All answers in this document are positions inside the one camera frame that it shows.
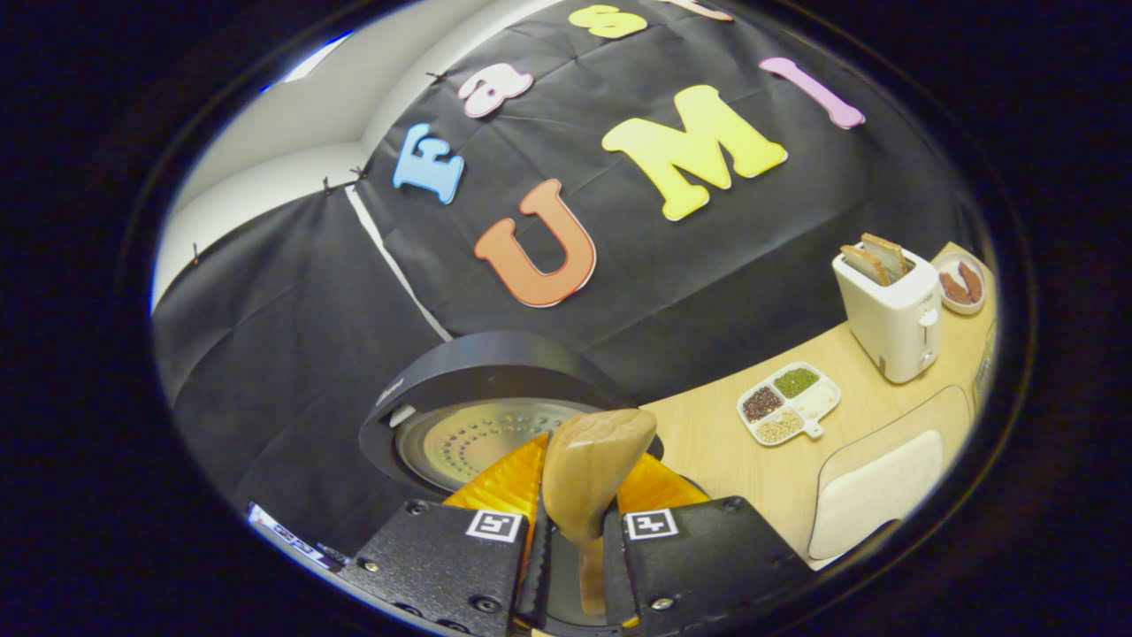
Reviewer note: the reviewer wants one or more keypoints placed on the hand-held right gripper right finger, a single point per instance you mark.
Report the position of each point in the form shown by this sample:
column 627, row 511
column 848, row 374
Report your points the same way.
column 699, row 557

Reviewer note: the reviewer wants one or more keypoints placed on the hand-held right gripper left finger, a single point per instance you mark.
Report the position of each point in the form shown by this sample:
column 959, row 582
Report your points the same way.
column 442, row 557

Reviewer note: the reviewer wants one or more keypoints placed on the wooden spoon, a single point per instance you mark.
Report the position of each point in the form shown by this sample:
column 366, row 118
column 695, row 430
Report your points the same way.
column 592, row 469

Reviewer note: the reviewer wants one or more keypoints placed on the clear rice container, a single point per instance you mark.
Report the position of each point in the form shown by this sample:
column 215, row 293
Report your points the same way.
column 875, row 495

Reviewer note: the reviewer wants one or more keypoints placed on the black rice cooker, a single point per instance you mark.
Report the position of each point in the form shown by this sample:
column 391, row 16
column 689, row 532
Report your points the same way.
column 478, row 363

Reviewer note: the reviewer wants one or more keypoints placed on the white divided bean dish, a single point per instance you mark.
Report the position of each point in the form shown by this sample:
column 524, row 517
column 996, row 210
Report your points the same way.
column 814, row 402

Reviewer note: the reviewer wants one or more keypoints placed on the white toaster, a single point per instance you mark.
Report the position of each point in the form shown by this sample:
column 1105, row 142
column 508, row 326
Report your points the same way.
column 893, row 327

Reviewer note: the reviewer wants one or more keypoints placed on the toast slice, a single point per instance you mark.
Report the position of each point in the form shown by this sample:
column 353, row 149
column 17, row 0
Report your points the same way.
column 887, row 255
column 865, row 265

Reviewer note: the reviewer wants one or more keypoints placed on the brown meat piece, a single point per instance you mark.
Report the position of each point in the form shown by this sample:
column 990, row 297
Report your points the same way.
column 971, row 281
column 953, row 288

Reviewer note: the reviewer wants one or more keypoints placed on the white round plate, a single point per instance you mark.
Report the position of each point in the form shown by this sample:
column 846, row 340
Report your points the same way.
column 955, row 258

